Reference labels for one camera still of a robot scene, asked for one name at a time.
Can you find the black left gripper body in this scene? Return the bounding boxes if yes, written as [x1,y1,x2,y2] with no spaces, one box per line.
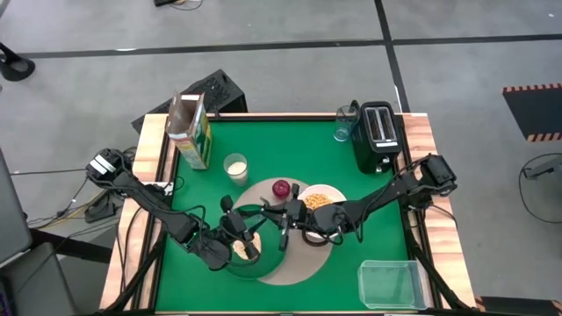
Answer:
[222,210,252,241]

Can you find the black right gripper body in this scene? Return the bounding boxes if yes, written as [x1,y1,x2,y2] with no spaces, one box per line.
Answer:
[284,199,311,226]

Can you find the bagel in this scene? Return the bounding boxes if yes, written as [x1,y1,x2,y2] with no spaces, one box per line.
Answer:
[231,239,263,261]

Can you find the red apple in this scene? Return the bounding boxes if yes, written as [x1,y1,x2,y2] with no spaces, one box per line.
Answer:
[271,179,292,199]

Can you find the clear drinking glass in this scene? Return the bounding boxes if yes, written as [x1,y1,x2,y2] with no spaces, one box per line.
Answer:
[333,104,359,143]

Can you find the colourful cereal box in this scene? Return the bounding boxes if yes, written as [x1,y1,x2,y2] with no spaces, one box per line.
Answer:
[165,90,214,170]

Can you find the green plate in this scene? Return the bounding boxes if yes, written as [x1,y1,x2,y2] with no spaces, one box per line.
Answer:
[213,204,289,281]

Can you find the orange cereal pieces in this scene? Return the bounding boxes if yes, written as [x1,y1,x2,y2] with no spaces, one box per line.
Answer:
[303,192,334,211]

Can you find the round beige placemat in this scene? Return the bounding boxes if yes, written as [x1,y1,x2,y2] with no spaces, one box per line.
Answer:
[231,176,335,286]

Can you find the white bowl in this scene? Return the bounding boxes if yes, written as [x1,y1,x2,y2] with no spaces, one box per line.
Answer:
[298,183,349,241]

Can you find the glass of milk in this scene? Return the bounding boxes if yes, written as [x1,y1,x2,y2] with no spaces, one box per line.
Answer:
[222,152,249,186]

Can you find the green felt table mat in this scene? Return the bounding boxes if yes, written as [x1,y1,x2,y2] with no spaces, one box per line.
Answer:
[155,118,412,312]

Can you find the clear plastic container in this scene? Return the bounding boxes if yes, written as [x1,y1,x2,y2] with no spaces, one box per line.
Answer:
[357,259,429,311]

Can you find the black toaster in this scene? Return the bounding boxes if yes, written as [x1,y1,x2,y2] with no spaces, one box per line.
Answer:
[349,100,404,176]

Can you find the black perforated crate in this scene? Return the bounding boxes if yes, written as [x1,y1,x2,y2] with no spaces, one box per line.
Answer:
[131,68,249,133]

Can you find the black floor power supply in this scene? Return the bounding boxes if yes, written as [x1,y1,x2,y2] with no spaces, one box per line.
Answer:
[84,191,125,224]

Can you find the black hazard-striped floor mat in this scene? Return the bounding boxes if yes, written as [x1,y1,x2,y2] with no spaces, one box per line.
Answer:
[476,296,562,316]
[502,83,562,142]

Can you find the black stand base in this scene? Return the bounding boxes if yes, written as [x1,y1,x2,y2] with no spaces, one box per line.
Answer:
[0,42,36,83]

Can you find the black device with cable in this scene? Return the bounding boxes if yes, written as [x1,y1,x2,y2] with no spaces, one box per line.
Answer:
[153,0,204,11]

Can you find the grey metal bracket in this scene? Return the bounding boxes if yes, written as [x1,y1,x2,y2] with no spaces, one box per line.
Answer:
[524,155,562,181]

